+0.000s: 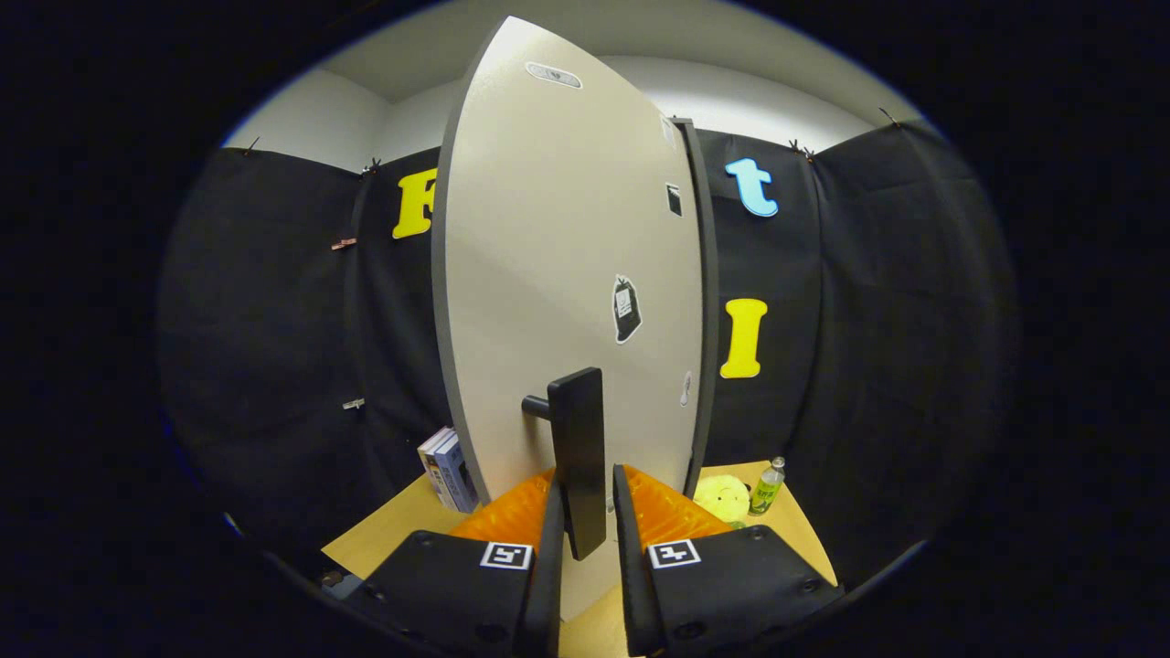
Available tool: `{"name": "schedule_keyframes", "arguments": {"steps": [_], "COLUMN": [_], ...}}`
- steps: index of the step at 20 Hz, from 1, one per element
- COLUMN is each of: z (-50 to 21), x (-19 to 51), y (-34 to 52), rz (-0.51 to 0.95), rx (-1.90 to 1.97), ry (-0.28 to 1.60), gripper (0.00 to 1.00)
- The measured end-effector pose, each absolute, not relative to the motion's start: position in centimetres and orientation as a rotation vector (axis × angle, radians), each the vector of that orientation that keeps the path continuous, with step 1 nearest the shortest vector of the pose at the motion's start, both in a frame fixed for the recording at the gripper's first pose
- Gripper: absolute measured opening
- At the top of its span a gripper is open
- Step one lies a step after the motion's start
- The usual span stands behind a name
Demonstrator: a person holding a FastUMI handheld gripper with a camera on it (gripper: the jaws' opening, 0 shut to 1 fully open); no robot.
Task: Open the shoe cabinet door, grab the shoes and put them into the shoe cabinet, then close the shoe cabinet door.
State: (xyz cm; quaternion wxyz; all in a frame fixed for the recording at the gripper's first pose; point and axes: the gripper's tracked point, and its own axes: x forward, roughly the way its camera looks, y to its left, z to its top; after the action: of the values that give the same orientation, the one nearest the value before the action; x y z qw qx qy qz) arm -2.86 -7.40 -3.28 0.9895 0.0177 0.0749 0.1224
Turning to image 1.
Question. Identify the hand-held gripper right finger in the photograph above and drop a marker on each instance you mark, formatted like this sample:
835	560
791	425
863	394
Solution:
631	567

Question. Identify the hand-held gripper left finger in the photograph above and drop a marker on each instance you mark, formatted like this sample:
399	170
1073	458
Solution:
551	567

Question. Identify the grey shoe cabinet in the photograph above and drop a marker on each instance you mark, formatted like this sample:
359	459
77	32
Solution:
708	320

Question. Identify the beige shoe cabinet door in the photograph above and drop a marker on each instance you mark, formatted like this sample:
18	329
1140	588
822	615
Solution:
548	256

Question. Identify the yellow plush toy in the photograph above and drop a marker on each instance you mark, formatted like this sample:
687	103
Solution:
722	498

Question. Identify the upright books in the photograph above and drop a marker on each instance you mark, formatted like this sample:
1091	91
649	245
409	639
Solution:
450	471

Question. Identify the green drink bottle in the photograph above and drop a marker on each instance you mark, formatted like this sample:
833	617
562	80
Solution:
766	492

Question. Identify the black backdrop cloth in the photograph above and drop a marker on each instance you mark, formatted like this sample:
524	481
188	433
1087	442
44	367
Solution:
896	347

